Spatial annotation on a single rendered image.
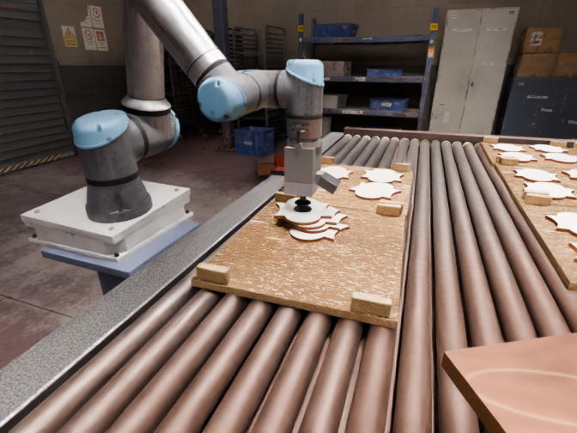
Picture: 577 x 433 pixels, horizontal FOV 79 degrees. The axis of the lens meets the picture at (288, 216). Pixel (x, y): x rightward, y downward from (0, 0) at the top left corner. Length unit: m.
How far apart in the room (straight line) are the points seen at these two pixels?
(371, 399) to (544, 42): 5.46
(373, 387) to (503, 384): 0.17
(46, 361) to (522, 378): 0.55
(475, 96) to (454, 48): 0.68
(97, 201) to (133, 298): 0.32
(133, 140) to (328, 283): 0.55
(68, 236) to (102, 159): 0.21
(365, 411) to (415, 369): 0.10
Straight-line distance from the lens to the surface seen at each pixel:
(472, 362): 0.37
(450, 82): 5.47
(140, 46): 0.92
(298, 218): 0.76
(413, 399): 0.49
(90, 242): 0.92
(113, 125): 0.86
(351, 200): 0.97
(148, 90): 0.94
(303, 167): 0.74
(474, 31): 5.49
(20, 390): 0.58
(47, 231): 1.02
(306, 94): 0.72
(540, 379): 0.38
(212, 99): 0.64
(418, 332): 0.57
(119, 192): 0.89
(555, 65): 5.79
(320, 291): 0.59
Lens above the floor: 1.28
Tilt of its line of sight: 24 degrees down
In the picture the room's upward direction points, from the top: straight up
